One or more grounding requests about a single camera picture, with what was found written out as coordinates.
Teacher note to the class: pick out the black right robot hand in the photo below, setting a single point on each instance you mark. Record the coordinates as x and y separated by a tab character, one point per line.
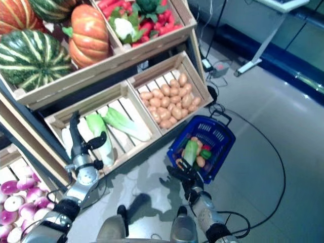
183	174

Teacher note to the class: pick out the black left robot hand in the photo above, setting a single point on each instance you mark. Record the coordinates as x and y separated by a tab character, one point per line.
76	146

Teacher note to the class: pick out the blue plastic shopping basket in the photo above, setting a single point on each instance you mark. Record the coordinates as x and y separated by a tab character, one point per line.
220	141

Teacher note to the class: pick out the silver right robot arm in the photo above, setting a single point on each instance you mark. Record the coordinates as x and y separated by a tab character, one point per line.
206	205

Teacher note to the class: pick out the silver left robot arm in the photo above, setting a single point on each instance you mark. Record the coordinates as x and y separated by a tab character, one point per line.
84	177

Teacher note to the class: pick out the pale white napa cabbage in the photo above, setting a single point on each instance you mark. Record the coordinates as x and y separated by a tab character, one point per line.
66	141

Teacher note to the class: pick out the orange carrot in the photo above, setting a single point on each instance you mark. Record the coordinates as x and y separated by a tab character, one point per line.
179	163

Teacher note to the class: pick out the small orange potato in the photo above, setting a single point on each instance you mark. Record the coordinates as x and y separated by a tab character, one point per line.
200	161

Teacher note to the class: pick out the small green napa cabbage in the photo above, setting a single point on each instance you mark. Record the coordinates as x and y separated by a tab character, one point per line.
190	152

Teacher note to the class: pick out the large upright napa cabbage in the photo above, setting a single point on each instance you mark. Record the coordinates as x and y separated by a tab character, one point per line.
101	136

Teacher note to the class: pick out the green bell pepper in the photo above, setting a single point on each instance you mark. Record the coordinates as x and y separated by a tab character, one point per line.
205	154

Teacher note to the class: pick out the small red pepper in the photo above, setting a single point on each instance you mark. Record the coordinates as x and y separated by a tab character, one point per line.
206	147

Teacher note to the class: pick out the silver right robot leg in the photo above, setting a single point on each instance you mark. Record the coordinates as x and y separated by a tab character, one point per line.
183	226

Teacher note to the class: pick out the silver robot leg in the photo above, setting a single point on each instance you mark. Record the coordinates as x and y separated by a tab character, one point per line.
111	227
183	226

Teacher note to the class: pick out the wooden cabbage crate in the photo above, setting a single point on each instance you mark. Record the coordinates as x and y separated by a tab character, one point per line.
141	141

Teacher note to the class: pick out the brown potato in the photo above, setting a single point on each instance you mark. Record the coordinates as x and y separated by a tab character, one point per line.
196	101
174	83
184	113
192	108
176	113
173	91
182	92
165	101
146	95
165	89
165	124
155	102
145	102
188	87
157	93
164	114
175	99
186	100
155	117
182	79

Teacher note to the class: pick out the purple white turnip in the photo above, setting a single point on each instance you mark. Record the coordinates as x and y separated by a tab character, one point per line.
8	217
27	225
41	202
34	193
8	187
25	183
27	210
27	171
41	213
5	231
15	235
14	203

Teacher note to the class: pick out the long flat napa cabbage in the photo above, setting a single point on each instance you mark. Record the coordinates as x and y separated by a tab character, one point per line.
126	125

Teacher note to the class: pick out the wooden turnip crate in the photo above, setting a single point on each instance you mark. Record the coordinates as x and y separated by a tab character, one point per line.
10	154

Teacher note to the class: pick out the wooden pumpkin crate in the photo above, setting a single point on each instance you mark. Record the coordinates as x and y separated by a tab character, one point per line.
83	76

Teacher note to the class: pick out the silver left robot leg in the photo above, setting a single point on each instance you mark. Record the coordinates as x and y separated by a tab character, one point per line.
111	227

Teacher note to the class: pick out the large green striped pumpkin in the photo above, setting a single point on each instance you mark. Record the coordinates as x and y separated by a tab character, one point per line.
30	59

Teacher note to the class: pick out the wooden potato crate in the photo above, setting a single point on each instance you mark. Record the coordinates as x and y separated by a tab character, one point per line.
197	76

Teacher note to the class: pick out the orange ribbed pumpkin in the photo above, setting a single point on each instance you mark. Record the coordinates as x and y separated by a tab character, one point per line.
88	38

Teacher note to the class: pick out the grey box red button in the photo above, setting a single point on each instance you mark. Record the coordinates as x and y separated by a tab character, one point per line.
220	69

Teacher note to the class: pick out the black power adapter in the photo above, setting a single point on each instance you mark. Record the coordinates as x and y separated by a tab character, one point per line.
207	64

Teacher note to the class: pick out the white cauliflower with leaves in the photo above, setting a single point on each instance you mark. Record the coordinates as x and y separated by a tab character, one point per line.
124	27

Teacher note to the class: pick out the wooden pepper crate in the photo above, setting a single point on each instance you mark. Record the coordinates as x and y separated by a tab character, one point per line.
162	41

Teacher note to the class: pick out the small green striped pumpkin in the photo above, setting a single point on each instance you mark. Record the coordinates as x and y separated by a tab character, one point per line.
54	8

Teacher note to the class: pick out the red chili pepper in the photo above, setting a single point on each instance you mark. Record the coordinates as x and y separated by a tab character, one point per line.
169	29
107	3
147	25
165	19

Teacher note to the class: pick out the orange cream striped pumpkin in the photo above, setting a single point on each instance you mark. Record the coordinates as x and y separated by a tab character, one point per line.
15	15

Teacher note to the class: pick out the black slanted pole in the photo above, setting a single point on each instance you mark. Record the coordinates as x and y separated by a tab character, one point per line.
215	30

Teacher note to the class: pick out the dark green broccoli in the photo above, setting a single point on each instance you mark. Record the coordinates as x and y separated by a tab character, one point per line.
148	6

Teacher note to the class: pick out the white desk top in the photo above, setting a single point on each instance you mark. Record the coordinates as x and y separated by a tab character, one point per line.
283	4

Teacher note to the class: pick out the dark display shelf frame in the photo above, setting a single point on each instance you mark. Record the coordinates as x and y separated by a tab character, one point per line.
30	119

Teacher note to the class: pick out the white desk leg frame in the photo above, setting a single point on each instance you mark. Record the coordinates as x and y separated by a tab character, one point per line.
268	40

